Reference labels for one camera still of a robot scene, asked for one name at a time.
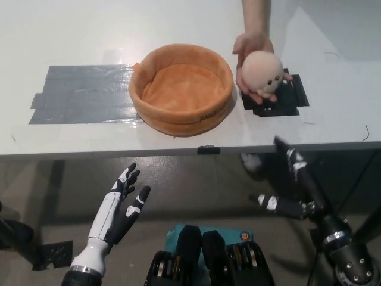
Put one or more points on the bare person hand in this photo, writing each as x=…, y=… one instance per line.
x=253, y=41

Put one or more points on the black tape square patch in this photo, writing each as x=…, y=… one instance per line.
x=293, y=101

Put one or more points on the cream plush dumpling toy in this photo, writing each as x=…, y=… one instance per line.
x=262, y=73

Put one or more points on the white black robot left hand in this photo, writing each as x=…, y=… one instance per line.
x=104, y=220

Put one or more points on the white shoe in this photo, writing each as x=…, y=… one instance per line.
x=250, y=161

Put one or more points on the black teal robot torso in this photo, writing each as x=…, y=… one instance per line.
x=214, y=259

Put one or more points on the dark table leg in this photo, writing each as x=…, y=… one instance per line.
x=49, y=202

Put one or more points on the grey duct tape patch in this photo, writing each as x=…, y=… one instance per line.
x=86, y=95

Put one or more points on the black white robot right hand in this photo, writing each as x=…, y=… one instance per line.
x=315, y=196

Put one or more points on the dark bulky object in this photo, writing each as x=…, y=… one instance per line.
x=15, y=229

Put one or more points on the orange plush round basket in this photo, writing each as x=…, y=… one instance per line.
x=178, y=89

